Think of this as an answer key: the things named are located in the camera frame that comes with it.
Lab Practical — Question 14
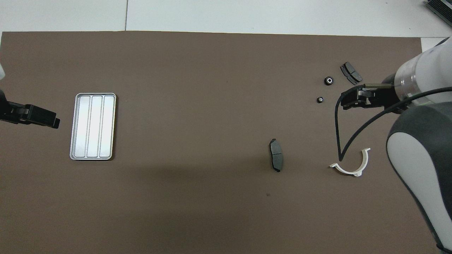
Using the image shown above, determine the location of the brown table mat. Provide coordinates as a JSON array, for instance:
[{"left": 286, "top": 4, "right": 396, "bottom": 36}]
[{"left": 0, "top": 31, "right": 445, "bottom": 254}]

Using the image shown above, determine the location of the short grey brake pad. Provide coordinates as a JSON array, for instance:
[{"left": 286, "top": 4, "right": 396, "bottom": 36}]
[{"left": 340, "top": 62, "right": 363, "bottom": 86}]

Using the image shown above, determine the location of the silver ribbed metal tray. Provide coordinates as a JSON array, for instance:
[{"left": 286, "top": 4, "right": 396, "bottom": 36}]
[{"left": 70, "top": 93, "right": 117, "bottom": 161}]

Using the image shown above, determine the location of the white plastic half-ring clamp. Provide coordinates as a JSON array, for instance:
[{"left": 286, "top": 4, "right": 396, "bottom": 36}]
[{"left": 329, "top": 148, "right": 371, "bottom": 177}]

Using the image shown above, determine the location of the long grey brake pad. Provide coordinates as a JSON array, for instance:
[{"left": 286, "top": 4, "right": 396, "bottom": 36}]
[{"left": 269, "top": 138, "right": 284, "bottom": 173}]

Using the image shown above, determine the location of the dark ribbed metal device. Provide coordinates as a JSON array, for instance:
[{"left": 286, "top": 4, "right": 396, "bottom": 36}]
[{"left": 426, "top": 0, "right": 452, "bottom": 19}]

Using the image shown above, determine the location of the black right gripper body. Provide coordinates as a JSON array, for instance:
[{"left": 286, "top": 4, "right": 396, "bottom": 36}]
[{"left": 369, "top": 73, "right": 403, "bottom": 114}]

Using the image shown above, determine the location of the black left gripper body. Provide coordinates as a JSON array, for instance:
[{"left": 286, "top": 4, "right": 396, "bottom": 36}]
[{"left": 0, "top": 91, "right": 29, "bottom": 124}]

